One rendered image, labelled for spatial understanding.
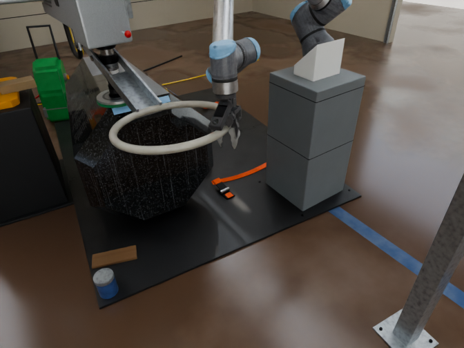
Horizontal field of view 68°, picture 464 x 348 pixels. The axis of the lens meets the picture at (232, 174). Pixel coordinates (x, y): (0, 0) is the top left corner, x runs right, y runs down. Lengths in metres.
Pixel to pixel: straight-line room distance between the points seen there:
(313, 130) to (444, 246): 0.93
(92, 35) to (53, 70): 2.13
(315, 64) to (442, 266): 1.17
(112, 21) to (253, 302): 1.52
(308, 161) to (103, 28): 1.30
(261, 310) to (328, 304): 0.34
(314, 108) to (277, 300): 1.03
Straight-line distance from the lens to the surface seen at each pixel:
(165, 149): 1.16
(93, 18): 1.76
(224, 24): 1.49
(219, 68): 1.18
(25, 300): 2.20
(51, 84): 3.87
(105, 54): 1.88
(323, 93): 1.94
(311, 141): 2.03
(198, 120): 2.08
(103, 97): 1.96
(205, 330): 1.80
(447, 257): 1.46
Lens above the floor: 1.55
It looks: 35 degrees down
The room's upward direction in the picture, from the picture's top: 2 degrees counter-clockwise
